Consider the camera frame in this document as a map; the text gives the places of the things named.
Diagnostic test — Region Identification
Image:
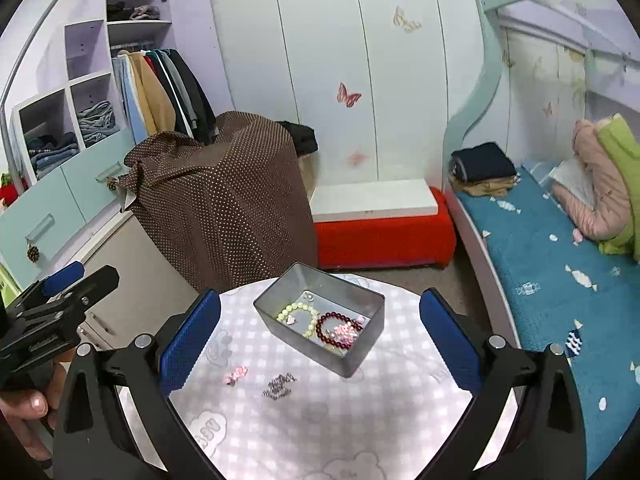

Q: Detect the white shelf unit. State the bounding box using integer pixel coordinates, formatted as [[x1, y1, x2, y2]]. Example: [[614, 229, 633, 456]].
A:
[[9, 0, 170, 188]]

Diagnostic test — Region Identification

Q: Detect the hanging clothes row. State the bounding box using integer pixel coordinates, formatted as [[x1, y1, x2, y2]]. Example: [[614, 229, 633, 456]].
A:
[[112, 49, 217, 145]]

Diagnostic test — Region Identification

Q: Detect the person's left hand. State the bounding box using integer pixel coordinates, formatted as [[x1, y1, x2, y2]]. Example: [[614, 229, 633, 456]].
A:
[[1, 350, 75, 462]]

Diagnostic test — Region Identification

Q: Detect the pink butterfly wall sticker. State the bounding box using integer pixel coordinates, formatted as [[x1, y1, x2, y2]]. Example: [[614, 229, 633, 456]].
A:
[[336, 82, 362, 108]]

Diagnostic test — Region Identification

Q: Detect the pine cone drawer ornament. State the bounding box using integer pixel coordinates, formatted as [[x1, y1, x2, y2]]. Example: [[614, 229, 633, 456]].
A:
[[26, 246, 40, 262]]

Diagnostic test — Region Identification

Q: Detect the red storage bench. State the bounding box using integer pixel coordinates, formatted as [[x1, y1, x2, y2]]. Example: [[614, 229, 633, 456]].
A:
[[314, 188, 457, 270]]

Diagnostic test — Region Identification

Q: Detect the yellow-green bead bracelet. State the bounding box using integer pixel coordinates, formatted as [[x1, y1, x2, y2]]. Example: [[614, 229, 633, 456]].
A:
[[275, 301, 321, 339]]

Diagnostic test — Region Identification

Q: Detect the grey metal tin box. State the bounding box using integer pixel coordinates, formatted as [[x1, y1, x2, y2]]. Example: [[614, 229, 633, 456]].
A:
[[254, 263, 385, 378]]

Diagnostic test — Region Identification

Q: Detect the folded dark clothes stack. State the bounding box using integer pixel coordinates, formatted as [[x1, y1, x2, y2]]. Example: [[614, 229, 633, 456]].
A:
[[448, 142, 518, 198]]

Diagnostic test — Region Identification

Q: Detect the white foam board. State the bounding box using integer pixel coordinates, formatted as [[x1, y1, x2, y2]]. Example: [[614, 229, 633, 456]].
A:
[[310, 179, 438, 223]]

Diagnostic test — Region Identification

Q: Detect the pink bear charm keychain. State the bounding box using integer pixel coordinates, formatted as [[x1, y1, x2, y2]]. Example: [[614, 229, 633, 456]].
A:
[[326, 321, 362, 348]]

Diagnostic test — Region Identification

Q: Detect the teal drawer cabinet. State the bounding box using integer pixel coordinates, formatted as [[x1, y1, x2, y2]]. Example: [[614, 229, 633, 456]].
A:
[[1, 129, 134, 286]]

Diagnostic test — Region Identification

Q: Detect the pink bow hair clip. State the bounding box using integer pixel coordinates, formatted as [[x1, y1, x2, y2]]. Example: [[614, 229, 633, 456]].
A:
[[224, 365, 248, 387]]

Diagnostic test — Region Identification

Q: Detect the green padded jacket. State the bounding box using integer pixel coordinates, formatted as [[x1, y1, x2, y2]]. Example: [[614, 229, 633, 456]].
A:
[[597, 114, 640, 261]]

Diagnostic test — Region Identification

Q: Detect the brown dotted cloth cover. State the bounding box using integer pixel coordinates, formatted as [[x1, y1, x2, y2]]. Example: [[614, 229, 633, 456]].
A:
[[118, 112, 319, 292]]

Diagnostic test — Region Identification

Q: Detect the teal bed sheet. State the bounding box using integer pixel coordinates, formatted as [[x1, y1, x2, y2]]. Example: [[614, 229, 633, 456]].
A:
[[457, 169, 639, 479]]

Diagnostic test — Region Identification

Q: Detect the silver chain bracelet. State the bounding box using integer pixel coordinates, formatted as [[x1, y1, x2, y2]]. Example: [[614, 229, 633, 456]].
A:
[[261, 372, 298, 402]]

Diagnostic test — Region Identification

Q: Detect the dark red bead bracelet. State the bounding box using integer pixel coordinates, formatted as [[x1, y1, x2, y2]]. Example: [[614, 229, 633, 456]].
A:
[[314, 310, 366, 349]]

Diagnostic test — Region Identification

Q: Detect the pink padded jacket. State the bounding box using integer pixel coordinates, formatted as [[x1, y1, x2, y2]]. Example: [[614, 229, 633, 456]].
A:
[[551, 119, 631, 242]]

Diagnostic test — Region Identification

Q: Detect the black garment behind cover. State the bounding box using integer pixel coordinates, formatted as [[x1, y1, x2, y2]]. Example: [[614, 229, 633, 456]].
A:
[[278, 120, 318, 157]]

